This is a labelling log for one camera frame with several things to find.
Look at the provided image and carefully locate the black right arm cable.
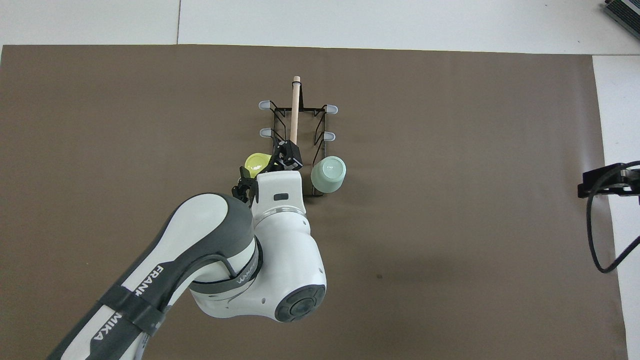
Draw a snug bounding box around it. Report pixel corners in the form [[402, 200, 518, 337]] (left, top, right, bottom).
[[585, 161, 640, 274]]

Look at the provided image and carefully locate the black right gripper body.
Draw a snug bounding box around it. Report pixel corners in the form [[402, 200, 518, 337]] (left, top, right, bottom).
[[620, 165, 640, 198]]

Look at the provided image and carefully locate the brown table mat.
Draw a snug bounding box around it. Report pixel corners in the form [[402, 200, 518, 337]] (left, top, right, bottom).
[[0, 44, 629, 360]]

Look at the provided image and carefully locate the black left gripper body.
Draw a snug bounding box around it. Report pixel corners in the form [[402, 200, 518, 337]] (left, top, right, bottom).
[[260, 142, 296, 173]]

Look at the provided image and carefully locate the pale green plastic cup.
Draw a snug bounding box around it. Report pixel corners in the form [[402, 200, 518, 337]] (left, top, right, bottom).
[[310, 156, 347, 195]]

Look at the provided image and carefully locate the grey ribbed device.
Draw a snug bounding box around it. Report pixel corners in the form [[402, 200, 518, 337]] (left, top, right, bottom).
[[602, 0, 640, 27]]

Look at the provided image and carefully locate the black wire cup rack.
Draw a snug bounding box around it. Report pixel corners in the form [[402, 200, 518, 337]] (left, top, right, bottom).
[[258, 76, 339, 199]]

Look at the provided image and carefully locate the yellow plastic cup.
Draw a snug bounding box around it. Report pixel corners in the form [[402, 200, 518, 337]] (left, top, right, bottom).
[[244, 152, 273, 179]]

